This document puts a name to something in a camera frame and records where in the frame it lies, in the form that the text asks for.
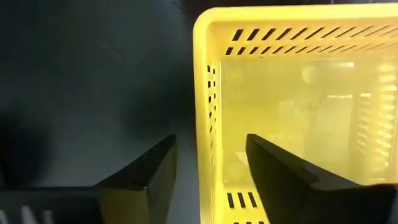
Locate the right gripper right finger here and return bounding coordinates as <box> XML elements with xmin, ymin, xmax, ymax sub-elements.
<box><xmin>245</xmin><ymin>133</ymin><xmax>363</xmax><ymax>224</ymax></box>

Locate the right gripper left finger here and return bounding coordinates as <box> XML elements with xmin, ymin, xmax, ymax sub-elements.
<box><xmin>93</xmin><ymin>134</ymin><xmax>178</xmax><ymax>224</ymax></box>

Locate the yellow plastic basket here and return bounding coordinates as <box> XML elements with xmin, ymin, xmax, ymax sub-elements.
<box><xmin>192</xmin><ymin>2</ymin><xmax>398</xmax><ymax>224</ymax></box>

